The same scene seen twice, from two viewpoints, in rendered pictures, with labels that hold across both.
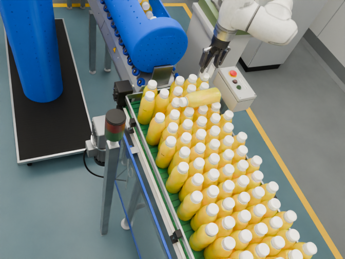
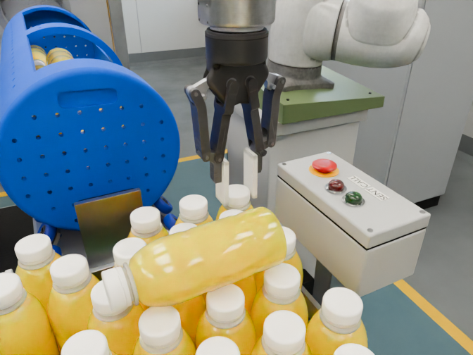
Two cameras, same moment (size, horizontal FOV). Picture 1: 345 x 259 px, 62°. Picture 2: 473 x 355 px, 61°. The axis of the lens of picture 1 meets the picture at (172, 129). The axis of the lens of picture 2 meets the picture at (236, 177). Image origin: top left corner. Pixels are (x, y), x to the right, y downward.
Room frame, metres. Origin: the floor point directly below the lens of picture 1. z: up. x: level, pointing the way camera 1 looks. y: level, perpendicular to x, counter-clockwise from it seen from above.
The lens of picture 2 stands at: (0.58, -0.17, 1.38)
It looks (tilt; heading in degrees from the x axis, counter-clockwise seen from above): 29 degrees down; 14
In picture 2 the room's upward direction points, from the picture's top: straight up
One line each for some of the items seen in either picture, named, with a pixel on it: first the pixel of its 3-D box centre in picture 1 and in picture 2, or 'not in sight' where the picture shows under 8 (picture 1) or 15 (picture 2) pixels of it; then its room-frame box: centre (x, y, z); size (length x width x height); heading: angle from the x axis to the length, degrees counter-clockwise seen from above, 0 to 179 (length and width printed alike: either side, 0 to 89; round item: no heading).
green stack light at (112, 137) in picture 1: (114, 129); not in sight; (0.51, 0.18, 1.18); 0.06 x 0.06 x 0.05
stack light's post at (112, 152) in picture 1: (107, 201); not in sight; (0.51, 0.18, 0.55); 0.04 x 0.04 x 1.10; 40
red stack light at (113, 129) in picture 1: (115, 121); not in sight; (0.51, 0.18, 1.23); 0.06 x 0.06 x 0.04
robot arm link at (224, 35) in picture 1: (225, 30); (236, 1); (1.05, -0.05, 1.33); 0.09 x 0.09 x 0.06
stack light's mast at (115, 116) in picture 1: (114, 130); not in sight; (0.51, 0.18, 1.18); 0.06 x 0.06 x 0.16
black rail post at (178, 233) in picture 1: (176, 236); not in sight; (0.34, -0.15, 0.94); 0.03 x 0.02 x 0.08; 40
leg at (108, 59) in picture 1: (109, 43); not in sight; (1.88, 0.78, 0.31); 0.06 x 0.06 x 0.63; 40
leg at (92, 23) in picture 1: (92, 44); not in sight; (1.79, 0.89, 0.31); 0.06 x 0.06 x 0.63; 40
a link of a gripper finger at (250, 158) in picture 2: (211, 71); (250, 172); (1.07, -0.07, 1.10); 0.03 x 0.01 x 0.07; 41
